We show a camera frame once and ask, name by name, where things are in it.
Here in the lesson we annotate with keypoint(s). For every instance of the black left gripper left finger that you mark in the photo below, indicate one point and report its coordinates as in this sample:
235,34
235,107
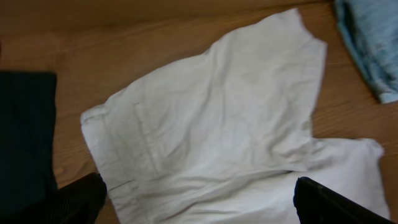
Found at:
78,202

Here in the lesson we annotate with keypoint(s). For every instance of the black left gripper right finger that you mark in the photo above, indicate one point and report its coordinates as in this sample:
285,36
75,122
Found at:
317,204

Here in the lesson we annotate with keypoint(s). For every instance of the beige khaki shorts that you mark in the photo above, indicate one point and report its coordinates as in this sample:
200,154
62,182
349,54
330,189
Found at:
223,136

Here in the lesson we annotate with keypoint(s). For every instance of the black garment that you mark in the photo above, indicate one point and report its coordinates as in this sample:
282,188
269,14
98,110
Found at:
28,115

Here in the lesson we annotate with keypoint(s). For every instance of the folded light blue jeans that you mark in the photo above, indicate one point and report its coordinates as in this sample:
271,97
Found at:
369,31

